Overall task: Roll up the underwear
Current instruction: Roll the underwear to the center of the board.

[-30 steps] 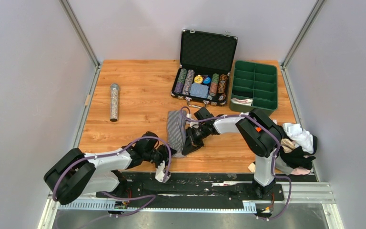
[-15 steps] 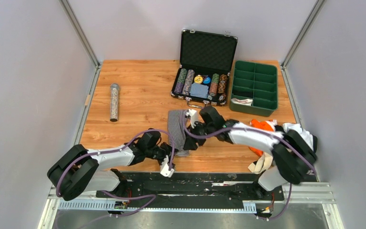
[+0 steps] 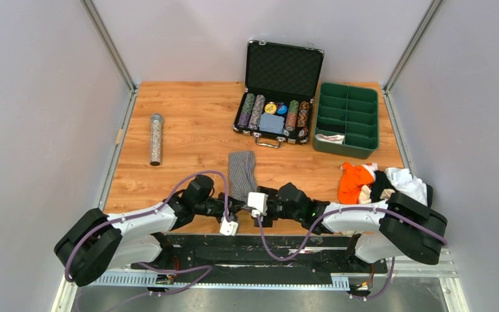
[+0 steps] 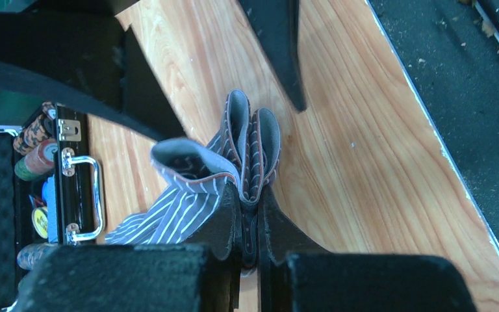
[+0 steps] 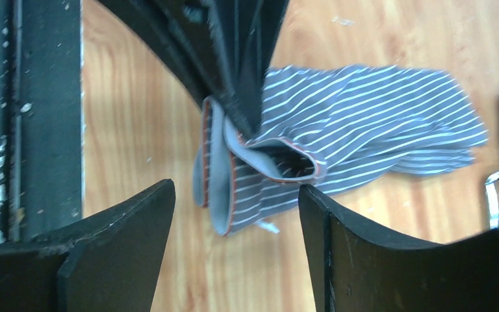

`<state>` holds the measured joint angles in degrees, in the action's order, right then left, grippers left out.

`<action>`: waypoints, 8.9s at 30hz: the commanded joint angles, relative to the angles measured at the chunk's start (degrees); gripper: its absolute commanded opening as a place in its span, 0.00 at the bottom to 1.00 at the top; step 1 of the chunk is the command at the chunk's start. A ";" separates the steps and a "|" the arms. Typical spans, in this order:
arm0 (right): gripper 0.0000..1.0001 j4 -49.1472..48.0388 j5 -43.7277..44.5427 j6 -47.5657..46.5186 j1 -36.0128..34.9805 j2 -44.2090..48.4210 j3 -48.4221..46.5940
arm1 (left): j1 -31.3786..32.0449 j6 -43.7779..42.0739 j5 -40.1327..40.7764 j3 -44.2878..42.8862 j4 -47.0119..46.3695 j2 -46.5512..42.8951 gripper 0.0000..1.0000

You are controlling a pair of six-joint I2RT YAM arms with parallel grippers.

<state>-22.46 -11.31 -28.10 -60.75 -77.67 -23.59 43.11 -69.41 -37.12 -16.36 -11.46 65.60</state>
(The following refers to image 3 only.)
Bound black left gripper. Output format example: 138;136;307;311
194;192;244;222

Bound grey striped underwear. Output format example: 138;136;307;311
228;151;257;202

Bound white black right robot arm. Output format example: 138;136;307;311
247;183;448;272

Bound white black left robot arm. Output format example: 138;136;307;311
54;171;245;287

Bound orange garment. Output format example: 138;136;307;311
337;162;378;204

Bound white rolled cloth in tray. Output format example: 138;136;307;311
314;134;345;145

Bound cream white garment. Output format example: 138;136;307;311
358;185;372;204

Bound green divided tray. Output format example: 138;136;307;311
313;83;379;159

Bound clear tube of chips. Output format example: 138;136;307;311
149;114;163;166

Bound black garment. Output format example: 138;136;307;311
371;170;433;207

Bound black poker chip case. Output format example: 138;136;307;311
232;40;325;148

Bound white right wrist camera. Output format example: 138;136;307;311
247;192;268;218

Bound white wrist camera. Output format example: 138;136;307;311
219;217;239;236
247;192;268;218

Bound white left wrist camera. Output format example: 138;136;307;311
219;217;239;236

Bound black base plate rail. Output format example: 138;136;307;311
149;234;388;285

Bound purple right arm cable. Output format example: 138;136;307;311
255;205;448;301

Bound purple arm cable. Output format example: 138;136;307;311
63;170;233;298
255;205;448;301

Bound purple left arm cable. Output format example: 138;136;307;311
63;170;233;298

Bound aluminium frame rail front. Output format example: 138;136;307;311
51;243;470;312

